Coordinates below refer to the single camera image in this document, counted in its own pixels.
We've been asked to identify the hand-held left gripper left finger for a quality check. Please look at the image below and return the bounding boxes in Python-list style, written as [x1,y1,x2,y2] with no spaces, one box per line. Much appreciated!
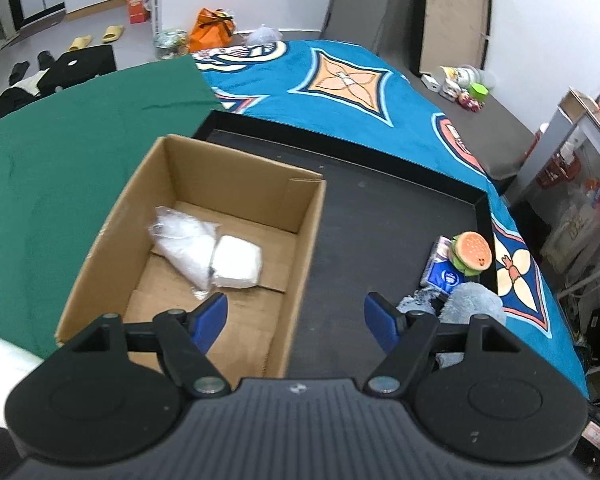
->
[60,292,231,399]

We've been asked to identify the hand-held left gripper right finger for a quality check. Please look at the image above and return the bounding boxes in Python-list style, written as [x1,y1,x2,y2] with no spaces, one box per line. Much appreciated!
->
[363,291,529,399]

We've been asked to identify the blue tissue pack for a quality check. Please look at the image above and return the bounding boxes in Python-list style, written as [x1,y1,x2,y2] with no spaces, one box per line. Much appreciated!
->
[420,236,469,294]

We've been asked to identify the grey fluffy plush toy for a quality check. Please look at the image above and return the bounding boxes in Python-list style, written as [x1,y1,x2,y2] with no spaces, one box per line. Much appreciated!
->
[397,282,509,369]

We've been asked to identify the hamburger plush toy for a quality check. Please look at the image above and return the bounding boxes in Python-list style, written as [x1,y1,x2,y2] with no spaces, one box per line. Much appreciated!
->
[450,231,492,279]

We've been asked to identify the brown cardboard box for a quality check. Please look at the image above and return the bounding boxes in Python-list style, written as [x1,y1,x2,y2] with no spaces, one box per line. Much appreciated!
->
[55,134,327,381]

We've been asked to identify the white folded soft packet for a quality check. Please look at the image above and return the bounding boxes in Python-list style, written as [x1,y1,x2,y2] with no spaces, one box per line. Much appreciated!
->
[211,234,264,291]

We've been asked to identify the clear plastic bag white filling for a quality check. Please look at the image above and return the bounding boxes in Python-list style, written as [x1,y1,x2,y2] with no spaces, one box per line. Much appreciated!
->
[147,206,222,304]

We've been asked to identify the large black tray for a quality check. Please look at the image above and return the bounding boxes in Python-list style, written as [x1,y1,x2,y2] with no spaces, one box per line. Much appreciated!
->
[190,110,499,382]

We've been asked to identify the blue printed blanket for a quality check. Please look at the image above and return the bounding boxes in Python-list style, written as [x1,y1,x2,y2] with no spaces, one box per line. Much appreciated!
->
[192,40,590,402]

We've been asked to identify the white bedding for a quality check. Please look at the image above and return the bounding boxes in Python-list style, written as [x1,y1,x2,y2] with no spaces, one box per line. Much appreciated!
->
[0,329,46,433]

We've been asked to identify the grey platform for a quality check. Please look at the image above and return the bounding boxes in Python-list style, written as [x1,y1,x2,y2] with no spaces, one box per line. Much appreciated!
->
[404,72,539,182]

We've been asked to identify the green cloth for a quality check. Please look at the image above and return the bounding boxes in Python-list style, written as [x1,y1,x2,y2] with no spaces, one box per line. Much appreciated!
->
[0,55,226,361]

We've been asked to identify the small colourful toys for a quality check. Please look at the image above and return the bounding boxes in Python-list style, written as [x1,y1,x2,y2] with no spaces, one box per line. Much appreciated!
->
[442,85,486,112]

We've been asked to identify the grey shelf unit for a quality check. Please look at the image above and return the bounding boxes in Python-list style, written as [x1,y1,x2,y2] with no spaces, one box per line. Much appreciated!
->
[504,67,600,311]

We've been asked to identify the white plastic jar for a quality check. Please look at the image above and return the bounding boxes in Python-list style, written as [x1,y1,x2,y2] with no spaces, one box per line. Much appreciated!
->
[439,65,482,92]

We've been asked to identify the black dice stool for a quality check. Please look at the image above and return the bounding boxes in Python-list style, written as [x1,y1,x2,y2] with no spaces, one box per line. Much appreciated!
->
[32,44,119,96]

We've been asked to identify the orange bag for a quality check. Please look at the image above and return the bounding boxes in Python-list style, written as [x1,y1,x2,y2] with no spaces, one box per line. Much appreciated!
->
[187,7,237,54]

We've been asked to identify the black and white cloth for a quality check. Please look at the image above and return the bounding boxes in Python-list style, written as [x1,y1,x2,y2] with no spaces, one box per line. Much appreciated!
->
[0,71,47,129]

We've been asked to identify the black framed brown board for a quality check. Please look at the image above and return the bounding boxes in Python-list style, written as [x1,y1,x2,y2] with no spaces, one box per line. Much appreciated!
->
[412,0,495,79]

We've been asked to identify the dark grey panel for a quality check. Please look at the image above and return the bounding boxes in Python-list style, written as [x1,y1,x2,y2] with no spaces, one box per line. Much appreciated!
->
[321,0,422,74]

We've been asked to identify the orange cardboard box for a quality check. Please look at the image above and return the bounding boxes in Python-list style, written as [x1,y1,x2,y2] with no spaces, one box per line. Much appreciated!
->
[124,0,151,25]

